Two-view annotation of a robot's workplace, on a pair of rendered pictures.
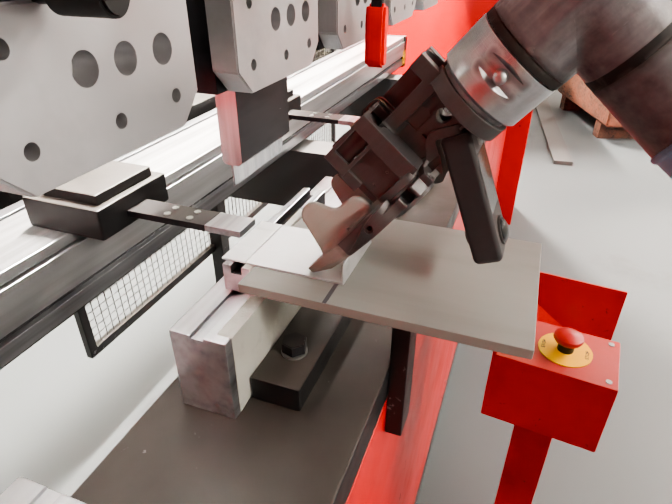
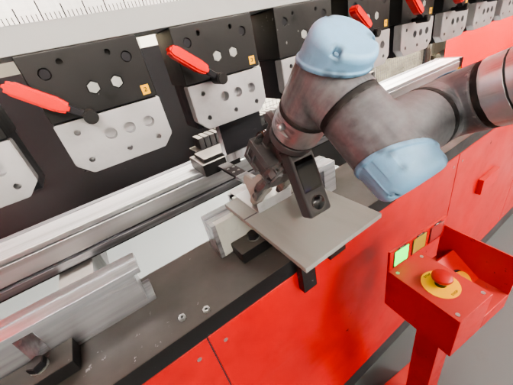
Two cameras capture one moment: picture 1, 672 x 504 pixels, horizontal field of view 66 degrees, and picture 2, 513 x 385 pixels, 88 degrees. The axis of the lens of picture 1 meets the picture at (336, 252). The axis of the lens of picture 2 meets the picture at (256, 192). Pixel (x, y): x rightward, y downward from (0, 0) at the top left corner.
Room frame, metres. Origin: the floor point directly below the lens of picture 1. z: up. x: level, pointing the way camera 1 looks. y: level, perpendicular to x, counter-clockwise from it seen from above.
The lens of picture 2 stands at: (0.07, -0.30, 1.30)
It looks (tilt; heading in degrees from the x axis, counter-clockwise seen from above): 30 degrees down; 42
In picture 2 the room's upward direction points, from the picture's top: 13 degrees counter-clockwise
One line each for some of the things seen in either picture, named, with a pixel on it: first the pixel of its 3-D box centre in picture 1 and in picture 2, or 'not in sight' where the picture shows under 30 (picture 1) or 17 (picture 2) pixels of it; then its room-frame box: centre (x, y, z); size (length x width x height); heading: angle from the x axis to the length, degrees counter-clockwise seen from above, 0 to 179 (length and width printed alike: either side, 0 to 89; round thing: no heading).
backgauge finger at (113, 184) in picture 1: (149, 203); (225, 163); (0.55, 0.22, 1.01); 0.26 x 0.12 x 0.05; 69
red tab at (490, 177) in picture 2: not in sight; (487, 179); (1.39, -0.44, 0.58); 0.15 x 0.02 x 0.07; 159
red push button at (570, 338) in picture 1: (567, 343); (441, 280); (0.56, -0.32, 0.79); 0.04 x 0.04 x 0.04
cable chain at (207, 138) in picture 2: not in sight; (240, 126); (0.82, 0.38, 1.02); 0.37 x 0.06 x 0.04; 159
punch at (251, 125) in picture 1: (256, 120); (241, 134); (0.49, 0.08, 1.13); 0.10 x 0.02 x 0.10; 159
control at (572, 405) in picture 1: (556, 344); (446, 279); (0.60, -0.34, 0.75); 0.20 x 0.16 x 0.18; 153
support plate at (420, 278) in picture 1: (399, 266); (293, 209); (0.44, -0.06, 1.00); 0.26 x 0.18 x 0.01; 69
